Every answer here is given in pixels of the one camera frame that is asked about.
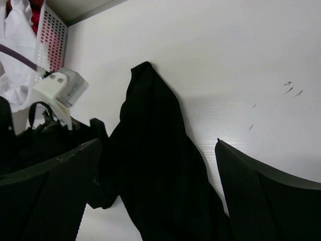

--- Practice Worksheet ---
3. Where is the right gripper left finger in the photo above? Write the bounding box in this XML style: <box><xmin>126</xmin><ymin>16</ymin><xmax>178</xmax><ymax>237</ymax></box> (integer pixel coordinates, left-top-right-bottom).
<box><xmin>1</xmin><ymin>139</ymin><xmax>101</xmax><ymax>240</ymax></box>

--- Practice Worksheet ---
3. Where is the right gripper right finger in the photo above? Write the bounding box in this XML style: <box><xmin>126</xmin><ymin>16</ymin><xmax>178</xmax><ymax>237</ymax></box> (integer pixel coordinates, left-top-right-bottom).
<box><xmin>215</xmin><ymin>140</ymin><xmax>320</xmax><ymax>240</ymax></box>

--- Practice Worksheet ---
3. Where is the white plastic laundry basket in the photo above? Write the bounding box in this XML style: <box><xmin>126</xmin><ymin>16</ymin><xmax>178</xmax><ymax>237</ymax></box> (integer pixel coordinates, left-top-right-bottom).
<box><xmin>24</xmin><ymin>2</ymin><xmax>69</xmax><ymax>111</ymax></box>

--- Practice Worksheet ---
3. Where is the red t shirt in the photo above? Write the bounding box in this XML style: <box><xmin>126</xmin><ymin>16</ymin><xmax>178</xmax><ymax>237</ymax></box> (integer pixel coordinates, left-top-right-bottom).
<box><xmin>6</xmin><ymin>0</ymin><xmax>44</xmax><ymax>35</ymax></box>

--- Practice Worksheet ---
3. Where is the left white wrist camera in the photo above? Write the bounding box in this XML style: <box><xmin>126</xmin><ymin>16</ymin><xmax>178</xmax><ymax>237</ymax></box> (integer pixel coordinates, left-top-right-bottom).
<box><xmin>33</xmin><ymin>68</ymin><xmax>89</xmax><ymax>131</ymax></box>

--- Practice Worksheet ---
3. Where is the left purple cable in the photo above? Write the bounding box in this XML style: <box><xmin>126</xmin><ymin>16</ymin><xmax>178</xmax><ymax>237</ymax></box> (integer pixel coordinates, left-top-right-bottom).
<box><xmin>0</xmin><ymin>45</ymin><xmax>42</xmax><ymax>73</ymax></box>

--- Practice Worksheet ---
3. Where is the white t shirt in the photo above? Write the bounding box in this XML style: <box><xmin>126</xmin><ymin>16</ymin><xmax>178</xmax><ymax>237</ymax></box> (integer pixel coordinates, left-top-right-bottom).
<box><xmin>1</xmin><ymin>1</ymin><xmax>36</xmax><ymax>112</ymax></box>

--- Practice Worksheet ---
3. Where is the black t shirt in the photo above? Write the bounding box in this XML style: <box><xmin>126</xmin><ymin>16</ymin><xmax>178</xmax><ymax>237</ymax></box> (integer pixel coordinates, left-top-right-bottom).
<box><xmin>89</xmin><ymin>62</ymin><xmax>233</xmax><ymax>240</ymax></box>

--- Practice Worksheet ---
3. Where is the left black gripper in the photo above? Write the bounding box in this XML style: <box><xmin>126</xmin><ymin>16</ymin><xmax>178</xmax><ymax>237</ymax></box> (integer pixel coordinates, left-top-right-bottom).
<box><xmin>1</xmin><ymin>97</ymin><xmax>109</xmax><ymax>175</ymax></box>

